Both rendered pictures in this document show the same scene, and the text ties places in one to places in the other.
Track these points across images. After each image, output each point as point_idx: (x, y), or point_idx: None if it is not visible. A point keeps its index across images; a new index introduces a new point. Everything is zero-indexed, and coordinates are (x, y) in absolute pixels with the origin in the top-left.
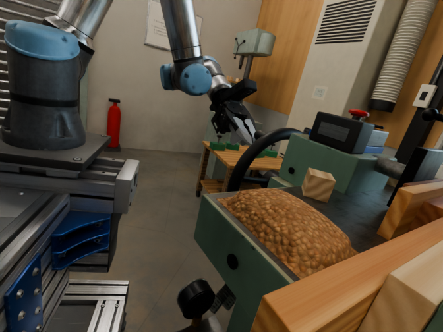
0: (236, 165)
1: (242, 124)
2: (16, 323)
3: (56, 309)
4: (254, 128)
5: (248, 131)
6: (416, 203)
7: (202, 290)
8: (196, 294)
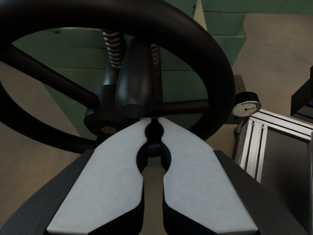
0: (235, 92)
1: (173, 170)
2: None
3: (312, 225)
4: (88, 156)
5: (146, 145)
6: None
7: (248, 92)
8: (254, 93)
